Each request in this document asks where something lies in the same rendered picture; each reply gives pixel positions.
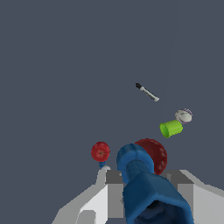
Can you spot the green cup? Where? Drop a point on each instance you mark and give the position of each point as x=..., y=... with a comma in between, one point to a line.
x=172, y=128

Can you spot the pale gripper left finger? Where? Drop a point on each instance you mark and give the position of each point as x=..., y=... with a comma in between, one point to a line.
x=99, y=198

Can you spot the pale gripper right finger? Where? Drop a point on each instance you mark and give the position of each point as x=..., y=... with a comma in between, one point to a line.
x=201, y=201

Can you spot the black and white marker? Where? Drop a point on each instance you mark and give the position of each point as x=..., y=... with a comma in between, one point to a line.
x=147, y=92

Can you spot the small blue object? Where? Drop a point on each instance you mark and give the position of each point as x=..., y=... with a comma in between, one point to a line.
x=102, y=164

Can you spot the white grey ball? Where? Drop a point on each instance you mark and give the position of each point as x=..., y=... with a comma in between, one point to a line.
x=183, y=116

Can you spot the red apple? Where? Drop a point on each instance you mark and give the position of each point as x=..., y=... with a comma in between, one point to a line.
x=100, y=151

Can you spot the dark red bowl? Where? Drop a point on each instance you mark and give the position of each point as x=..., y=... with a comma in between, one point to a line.
x=157, y=154

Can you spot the blue pitcher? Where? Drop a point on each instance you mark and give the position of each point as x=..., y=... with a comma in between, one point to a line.
x=151, y=189

